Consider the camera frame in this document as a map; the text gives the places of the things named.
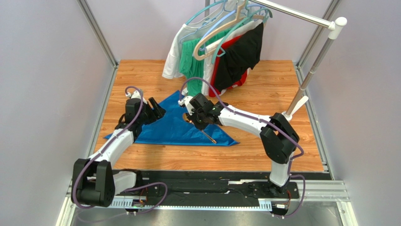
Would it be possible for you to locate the blue cloth napkin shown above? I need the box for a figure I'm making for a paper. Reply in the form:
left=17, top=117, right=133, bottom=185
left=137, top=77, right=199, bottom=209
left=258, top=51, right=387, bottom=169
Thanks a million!
left=103, top=90, right=240, bottom=147

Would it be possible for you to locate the gold spoon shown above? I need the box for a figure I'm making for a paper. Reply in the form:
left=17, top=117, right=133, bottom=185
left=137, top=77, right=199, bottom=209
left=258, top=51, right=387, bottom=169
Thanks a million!
left=183, top=113, right=217, bottom=144

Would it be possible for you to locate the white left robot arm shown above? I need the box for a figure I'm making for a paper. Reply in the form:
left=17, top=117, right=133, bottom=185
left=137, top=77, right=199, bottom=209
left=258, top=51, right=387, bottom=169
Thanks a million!
left=71, top=90, right=166, bottom=209

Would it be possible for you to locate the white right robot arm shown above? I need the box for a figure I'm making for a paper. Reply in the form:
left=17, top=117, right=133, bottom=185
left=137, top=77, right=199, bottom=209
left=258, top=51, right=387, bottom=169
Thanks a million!
left=178, top=93, right=299, bottom=187

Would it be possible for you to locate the red t-shirt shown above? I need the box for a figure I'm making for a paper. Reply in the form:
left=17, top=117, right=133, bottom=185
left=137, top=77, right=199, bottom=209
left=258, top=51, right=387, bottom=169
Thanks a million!
left=209, top=35, right=250, bottom=97

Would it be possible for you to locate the green t-shirt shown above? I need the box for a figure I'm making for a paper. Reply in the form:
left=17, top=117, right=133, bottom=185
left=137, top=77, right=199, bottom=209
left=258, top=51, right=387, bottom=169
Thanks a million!
left=179, top=29, right=229, bottom=96

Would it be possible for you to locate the white t-shirt left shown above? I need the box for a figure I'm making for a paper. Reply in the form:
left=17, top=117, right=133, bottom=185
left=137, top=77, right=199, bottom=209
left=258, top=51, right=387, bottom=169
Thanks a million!
left=162, top=23, right=208, bottom=79

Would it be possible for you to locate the white t-shirt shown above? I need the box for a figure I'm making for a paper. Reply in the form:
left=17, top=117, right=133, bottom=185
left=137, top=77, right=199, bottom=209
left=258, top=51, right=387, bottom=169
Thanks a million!
left=180, top=19, right=264, bottom=97
left=162, top=23, right=208, bottom=79

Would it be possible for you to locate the white t-shirt middle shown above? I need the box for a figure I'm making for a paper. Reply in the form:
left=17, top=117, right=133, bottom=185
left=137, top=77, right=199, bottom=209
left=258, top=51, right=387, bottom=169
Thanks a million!
left=180, top=19, right=264, bottom=97

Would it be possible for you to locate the teal plastic hanger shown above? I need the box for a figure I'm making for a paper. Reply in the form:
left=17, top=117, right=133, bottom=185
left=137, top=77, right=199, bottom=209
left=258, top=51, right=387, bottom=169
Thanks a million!
left=193, top=4, right=273, bottom=64

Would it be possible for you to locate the black t-shirt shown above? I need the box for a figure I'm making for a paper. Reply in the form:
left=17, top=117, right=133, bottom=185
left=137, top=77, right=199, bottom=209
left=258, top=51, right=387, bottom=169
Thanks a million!
left=220, top=23, right=264, bottom=79

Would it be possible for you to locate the teal hanger left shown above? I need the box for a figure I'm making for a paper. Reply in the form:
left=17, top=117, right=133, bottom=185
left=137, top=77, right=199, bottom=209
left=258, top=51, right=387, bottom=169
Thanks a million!
left=185, top=0, right=226, bottom=25

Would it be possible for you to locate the white clothes rack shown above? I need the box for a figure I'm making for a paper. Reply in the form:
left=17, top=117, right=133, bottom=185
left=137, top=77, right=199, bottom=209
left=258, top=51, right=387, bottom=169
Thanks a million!
left=205, top=0, right=348, bottom=123

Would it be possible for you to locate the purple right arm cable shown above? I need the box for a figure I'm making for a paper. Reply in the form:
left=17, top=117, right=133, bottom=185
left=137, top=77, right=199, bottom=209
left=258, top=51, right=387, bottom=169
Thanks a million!
left=178, top=77, right=306, bottom=219

